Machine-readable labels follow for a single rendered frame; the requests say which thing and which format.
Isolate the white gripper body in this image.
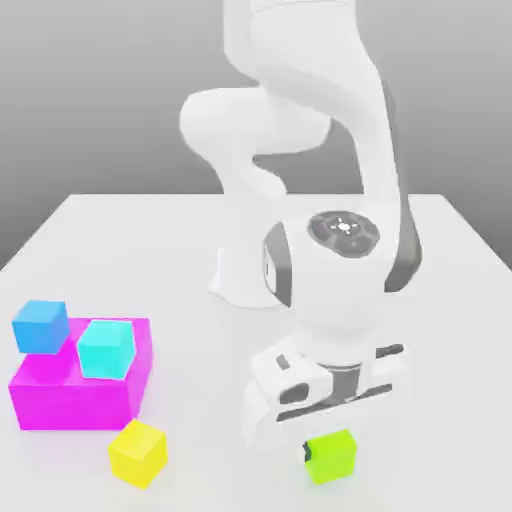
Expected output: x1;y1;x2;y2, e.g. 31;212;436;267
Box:
242;353;414;452

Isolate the small lime green cube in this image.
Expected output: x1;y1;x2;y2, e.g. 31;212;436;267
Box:
304;428;358;486

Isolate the small yellow cube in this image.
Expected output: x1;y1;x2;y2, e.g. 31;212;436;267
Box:
107;418;169;490

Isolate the small cyan cube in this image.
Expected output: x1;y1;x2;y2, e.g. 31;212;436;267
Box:
76;318;137;381

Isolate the small blue cube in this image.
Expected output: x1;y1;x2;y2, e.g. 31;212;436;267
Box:
11;299;71;356

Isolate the large magenta box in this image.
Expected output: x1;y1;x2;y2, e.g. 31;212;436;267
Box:
7;317;154;432

